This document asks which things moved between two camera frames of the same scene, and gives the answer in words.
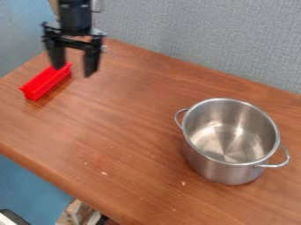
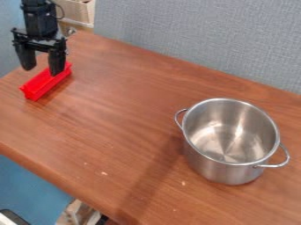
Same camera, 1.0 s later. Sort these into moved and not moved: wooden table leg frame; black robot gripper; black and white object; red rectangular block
Moved: black robot gripper
Not moved: black and white object; wooden table leg frame; red rectangular block
